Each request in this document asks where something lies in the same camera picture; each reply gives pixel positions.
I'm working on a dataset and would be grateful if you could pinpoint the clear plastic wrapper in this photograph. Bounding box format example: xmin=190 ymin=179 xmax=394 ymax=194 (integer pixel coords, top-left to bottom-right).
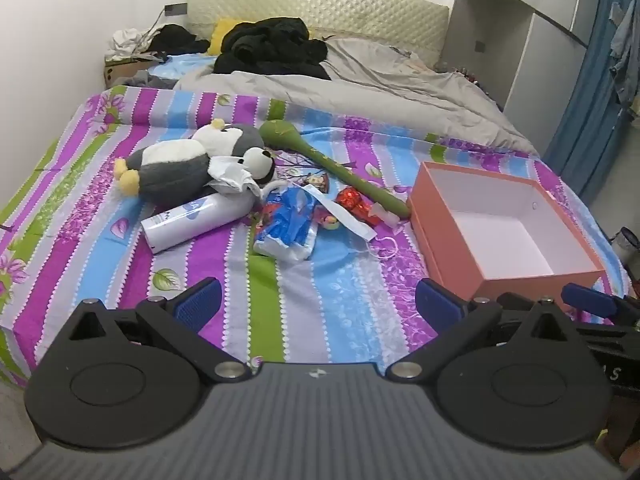
xmin=372 ymin=204 xmax=406 ymax=231

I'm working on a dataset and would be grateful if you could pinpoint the blue plastic snack bag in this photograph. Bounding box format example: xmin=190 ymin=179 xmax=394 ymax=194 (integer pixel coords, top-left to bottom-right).
xmin=253 ymin=186 xmax=318 ymax=263

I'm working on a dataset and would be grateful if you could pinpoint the small panda plush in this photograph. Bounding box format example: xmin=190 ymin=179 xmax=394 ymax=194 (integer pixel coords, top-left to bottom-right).
xmin=207 ymin=148 xmax=276 ymax=196

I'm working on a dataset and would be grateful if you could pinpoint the red foil candy wrapper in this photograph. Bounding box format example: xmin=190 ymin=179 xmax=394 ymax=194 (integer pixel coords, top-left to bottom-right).
xmin=335 ymin=186 xmax=382 ymax=228

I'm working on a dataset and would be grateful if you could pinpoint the blue face mask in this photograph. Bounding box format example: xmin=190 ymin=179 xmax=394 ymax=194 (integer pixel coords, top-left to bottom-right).
xmin=302 ymin=184 xmax=399 ymax=260

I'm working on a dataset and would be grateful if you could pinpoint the brown cartoon candy wrapper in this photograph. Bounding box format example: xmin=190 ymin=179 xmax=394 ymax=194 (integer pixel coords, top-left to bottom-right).
xmin=303 ymin=172 xmax=330 ymax=194

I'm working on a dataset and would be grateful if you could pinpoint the small trash bin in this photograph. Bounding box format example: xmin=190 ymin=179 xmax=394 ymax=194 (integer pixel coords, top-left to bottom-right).
xmin=610 ymin=226 xmax=639 ymax=266

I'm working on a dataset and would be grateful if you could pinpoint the pink cardboard box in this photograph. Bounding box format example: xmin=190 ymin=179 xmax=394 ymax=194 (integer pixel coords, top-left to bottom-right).
xmin=408 ymin=162 xmax=605 ymax=300

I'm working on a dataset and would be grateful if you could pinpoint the white spray bottle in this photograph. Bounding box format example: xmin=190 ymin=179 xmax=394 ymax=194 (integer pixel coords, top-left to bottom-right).
xmin=141 ymin=192 xmax=256 ymax=255

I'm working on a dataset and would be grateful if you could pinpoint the striped colourful bed sheet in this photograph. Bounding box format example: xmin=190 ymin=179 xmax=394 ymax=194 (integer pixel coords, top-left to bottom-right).
xmin=1 ymin=87 xmax=630 ymax=384

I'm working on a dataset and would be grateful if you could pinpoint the grey white penguin plush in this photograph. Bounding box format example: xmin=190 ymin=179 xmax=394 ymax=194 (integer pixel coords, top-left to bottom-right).
xmin=113 ymin=118 xmax=268 ymax=208

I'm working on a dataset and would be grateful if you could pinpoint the blue curtain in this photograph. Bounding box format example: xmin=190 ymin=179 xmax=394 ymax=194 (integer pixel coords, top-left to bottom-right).
xmin=544 ymin=0 xmax=638 ymax=203

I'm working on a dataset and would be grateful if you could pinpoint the green plush massage stick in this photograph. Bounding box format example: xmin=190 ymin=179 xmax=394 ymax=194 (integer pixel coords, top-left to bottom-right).
xmin=259 ymin=119 xmax=410 ymax=220

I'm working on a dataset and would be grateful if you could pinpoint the cardboard box bedside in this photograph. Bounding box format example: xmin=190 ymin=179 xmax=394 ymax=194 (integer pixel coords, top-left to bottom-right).
xmin=103 ymin=60 xmax=156 ymax=89

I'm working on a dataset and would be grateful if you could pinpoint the grey duvet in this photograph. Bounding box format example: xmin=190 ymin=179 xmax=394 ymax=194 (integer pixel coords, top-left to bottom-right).
xmin=176 ymin=37 xmax=537 ymax=155

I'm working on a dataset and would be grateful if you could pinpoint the hanging clothes rack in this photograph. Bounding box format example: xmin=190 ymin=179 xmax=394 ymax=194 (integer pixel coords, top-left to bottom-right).
xmin=610 ymin=0 xmax=639 ymax=107

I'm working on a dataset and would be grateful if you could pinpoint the white clothes heap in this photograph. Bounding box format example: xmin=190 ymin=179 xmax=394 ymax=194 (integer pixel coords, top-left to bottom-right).
xmin=104 ymin=28 xmax=155 ymax=63

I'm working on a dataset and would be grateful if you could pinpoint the yellow pillow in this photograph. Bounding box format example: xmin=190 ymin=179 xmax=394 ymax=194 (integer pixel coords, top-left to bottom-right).
xmin=206 ymin=18 xmax=253 ymax=56

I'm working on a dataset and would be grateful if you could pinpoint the black clothes pile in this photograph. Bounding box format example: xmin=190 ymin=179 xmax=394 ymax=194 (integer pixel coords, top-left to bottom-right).
xmin=214 ymin=18 xmax=330 ymax=80

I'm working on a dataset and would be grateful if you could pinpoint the grey wardrobe cabinet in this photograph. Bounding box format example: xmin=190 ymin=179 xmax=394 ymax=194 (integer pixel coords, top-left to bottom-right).
xmin=440 ymin=0 xmax=599 ymax=153

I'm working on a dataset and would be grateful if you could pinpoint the cream quilted headboard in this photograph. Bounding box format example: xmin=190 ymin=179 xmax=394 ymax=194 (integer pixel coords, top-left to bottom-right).
xmin=186 ymin=0 xmax=449 ymax=66

